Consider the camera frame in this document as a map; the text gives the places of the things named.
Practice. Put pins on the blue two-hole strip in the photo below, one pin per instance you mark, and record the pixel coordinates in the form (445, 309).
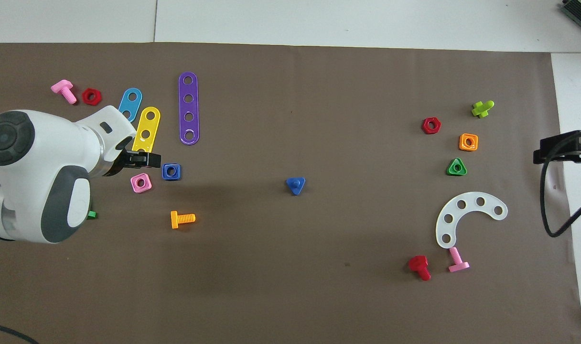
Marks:
(130, 104)

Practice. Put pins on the brown table mat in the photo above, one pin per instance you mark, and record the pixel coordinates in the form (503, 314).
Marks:
(295, 263)

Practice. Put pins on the blue triangular-head plastic screw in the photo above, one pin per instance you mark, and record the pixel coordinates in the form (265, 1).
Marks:
(295, 186)

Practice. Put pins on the red hexagonal plastic nut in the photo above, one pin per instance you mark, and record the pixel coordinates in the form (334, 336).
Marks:
(98, 99)
(424, 126)

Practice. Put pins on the lime cross-head plastic screw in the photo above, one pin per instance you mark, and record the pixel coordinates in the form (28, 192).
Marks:
(481, 110)

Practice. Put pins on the yellow three-hole strip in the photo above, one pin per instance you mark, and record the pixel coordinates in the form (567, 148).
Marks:
(148, 124)

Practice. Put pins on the blue square plastic nut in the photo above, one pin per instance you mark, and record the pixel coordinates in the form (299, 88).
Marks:
(165, 176)

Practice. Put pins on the green plastic screw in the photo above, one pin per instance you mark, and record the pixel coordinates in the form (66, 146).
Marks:
(91, 215)

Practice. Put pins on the orange plastic screw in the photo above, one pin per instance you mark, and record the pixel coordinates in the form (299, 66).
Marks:
(178, 220)

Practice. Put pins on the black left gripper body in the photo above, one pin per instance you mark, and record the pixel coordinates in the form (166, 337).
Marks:
(140, 160)

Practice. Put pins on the purple four-hole strip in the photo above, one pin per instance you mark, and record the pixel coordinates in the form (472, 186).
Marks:
(189, 107)

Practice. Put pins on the orange square plastic nut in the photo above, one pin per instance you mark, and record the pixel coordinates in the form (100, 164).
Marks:
(462, 146)

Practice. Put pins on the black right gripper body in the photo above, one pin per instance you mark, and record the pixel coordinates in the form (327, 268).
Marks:
(558, 150)

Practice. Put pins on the pink square plastic nut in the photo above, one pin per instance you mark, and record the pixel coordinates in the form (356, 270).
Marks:
(134, 187)

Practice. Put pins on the pink plastic screw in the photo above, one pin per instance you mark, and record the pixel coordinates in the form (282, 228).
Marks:
(63, 88)
(457, 263)

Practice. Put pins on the green triangular plastic nut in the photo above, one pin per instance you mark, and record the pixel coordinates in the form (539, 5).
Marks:
(450, 172)

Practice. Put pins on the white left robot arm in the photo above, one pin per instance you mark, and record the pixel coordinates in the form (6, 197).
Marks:
(32, 167)

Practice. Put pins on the white curved perforated strip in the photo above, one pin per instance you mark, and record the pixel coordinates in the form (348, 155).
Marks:
(471, 200)

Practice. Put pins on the red plastic screw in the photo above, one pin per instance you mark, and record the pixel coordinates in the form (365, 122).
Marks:
(418, 263)

